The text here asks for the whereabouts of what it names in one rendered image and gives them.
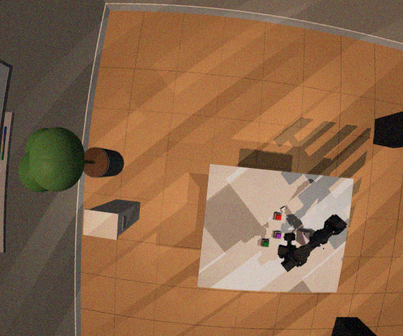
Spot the purple button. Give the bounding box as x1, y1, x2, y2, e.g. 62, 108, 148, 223
273, 231, 282, 239

